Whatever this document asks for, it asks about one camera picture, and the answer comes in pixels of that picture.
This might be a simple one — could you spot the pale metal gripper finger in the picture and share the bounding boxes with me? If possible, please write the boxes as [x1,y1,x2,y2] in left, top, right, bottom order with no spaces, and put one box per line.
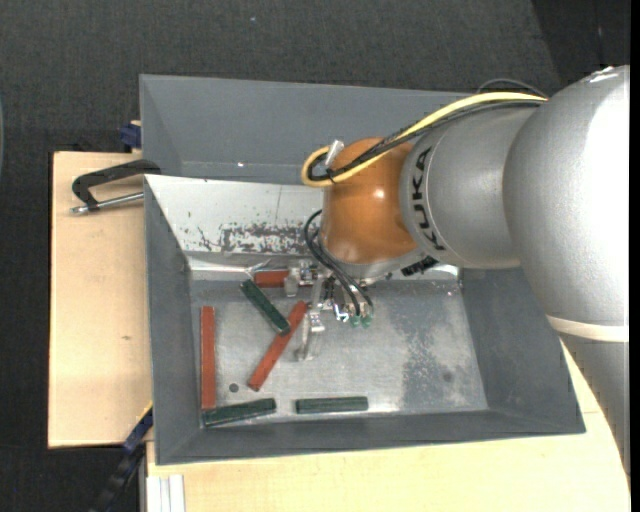
[294,310,327,362]
[283,266,320,299]

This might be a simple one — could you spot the red-brown flat block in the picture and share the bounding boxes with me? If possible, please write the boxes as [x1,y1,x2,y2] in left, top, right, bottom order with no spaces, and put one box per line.
[253,269,292,290]
[199,305,218,412]
[246,299,309,393]

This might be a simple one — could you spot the dark green flat block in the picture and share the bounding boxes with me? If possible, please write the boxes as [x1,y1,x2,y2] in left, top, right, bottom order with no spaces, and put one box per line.
[201,397,278,428]
[294,395,370,416]
[239,278,293,337]

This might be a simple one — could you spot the grey metal bin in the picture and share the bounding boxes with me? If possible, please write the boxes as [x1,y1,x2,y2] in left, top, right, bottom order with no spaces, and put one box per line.
[138,73,587,466]

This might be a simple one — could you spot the pale wood flat board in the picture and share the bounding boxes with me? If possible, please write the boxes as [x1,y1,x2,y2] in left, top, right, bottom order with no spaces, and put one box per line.
[47,150,154,450]

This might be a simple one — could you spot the black cylinder on white bracket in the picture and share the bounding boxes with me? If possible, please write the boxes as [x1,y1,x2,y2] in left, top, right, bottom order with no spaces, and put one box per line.
[399,256,437,278]

